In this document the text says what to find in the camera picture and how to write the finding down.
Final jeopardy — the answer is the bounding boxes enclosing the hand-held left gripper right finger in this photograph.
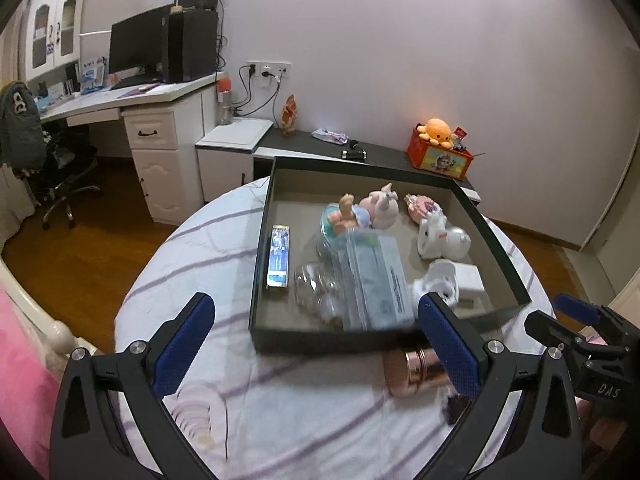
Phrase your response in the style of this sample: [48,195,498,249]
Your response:
[415,291,583,480]

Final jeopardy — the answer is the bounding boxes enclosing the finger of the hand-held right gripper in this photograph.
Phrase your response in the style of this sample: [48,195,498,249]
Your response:
[524,310,588,358]
[553,293,640,346]

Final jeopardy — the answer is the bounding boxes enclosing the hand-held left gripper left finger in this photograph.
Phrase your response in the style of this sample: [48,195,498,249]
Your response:
[49,292,217,480]

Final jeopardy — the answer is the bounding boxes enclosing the rose gold metal tube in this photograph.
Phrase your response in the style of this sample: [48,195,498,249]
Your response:
[382,342,452,399]

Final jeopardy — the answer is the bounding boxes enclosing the clear plastic box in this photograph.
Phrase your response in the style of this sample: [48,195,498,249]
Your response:
[345,230,417,332]

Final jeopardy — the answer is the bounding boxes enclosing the white unicorn toy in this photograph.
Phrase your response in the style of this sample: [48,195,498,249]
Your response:
[417,212,472,260]

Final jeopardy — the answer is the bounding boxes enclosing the blue and yellow harmonica box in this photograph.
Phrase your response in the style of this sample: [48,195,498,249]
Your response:
[265,224,292,289]

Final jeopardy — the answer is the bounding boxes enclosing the pink frilly trinket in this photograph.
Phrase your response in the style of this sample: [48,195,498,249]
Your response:
[404,192,444,224]

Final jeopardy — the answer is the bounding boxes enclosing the clear glass bulbs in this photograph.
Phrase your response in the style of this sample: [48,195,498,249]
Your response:
[294,260,351,322]

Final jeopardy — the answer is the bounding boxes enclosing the pink pig doll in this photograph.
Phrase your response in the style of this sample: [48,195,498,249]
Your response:
[326,182,400,234]

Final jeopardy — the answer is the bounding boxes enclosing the black shallow cardboard box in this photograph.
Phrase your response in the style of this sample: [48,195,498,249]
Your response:
[248,156,532,356]

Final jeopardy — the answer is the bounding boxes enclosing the teal round container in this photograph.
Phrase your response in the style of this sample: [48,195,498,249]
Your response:
[320,202,372,250]

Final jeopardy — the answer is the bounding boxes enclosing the person's right hand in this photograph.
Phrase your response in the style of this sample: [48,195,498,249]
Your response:
[577,399,630,467]

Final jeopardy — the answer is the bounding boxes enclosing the small dark object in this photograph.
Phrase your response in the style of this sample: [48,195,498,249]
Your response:
[444,394,472,425]

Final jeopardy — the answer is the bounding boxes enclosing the round table with striped cloth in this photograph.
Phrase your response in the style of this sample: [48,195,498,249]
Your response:
[114,175,558,480]

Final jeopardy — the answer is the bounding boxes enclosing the pink blanket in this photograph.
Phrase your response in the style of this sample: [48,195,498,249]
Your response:
[0,290,62,462]

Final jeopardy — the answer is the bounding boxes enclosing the red printed box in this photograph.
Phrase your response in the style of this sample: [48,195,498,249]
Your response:
[406,127,475,180]

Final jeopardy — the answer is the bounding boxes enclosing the white desk with drawers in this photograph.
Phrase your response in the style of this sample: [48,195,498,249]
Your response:
[37,71,227,227]

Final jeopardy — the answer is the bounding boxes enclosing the white side cabinet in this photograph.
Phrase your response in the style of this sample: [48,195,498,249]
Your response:
[195,118,275,207]

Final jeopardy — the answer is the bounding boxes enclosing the black office chair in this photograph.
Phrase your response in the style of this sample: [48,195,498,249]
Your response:
[29,130,102,232]

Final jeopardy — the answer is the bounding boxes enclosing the orange octopus plush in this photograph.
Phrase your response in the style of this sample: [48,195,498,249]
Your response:
[416,118,454,149]

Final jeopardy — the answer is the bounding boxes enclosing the white curtain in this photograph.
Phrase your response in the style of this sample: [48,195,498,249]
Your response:
[0,162,38,250]

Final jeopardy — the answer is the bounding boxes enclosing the white printed packet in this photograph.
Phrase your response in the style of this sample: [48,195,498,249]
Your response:
[311,127,351,144]

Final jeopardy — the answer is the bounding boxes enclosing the bottle with orange cap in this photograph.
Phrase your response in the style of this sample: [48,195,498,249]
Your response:
[217,77,235,126]

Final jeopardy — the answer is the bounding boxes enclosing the orange figurine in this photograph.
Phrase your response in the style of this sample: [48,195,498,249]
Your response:
[280,94,299,137]

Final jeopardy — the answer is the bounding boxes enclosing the purple notebook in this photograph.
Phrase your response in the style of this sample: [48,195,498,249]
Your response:
[117,84,166,99]

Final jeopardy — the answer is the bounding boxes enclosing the grey jacket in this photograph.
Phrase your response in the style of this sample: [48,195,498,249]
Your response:
[0,80,49,169]

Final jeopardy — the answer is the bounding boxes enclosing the blue and white box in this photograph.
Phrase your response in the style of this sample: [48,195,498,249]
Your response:
[79,56,109,95]

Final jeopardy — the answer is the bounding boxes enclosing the black computer tower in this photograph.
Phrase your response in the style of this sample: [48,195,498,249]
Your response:
[167,8,221,85]

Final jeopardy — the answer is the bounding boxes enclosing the black computer monitor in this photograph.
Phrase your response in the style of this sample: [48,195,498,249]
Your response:
[107,4,174,79]

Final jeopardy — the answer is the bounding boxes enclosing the white glass-door hutch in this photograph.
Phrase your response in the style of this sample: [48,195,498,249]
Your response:
[22,0,86,84]

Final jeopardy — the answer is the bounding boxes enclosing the white bed frame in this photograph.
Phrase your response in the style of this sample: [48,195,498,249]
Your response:
[0,255,99,362]

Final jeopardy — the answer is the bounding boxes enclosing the black power cables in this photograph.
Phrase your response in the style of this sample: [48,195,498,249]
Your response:
[231,65,284,117]

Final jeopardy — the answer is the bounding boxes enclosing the white wall outlet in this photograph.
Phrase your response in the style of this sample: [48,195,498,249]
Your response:
[246,60,292,77]

